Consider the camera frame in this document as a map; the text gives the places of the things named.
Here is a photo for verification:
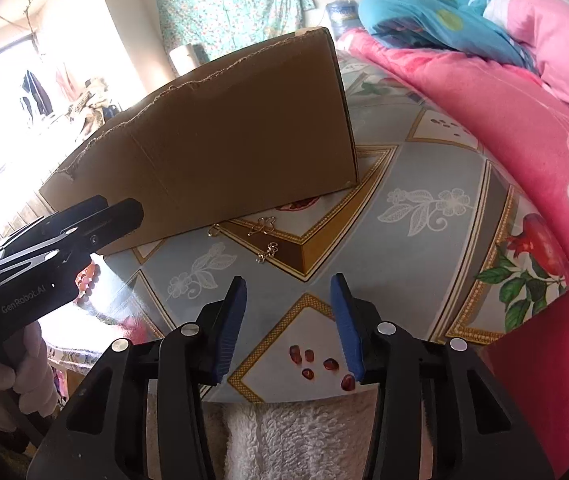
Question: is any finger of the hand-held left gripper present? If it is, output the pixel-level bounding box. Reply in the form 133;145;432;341
0;198;146;281
2;195;111;252

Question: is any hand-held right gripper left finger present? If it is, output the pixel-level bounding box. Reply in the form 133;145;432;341
27;275;248;480

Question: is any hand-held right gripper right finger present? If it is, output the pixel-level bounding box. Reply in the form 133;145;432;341
329;272;555;480

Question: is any brown cardboard box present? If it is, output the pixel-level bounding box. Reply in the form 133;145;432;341
38;26;360;256

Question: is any person's left hand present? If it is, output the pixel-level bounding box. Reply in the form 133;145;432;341
0;320;60;432

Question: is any white fluffy towel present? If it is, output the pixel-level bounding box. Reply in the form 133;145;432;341
145;390;381;480

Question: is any dark hanging garment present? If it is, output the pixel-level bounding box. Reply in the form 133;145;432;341
19;70;55;117

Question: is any fruit print tablecloth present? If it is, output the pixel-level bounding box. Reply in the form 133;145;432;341
84;52;569;406

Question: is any teal floral curtain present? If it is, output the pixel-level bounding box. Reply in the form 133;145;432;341
154;0;316;63

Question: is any pink floral blanket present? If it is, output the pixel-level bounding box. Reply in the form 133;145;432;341
337;27;569;480

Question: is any blue water jug with label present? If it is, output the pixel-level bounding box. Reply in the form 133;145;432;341
326;0;365;36

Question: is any blue and pink cartoon quilt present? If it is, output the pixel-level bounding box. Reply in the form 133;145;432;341
358;0;569;136

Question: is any red bead bracelet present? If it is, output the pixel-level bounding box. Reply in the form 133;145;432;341
75;261;103;307

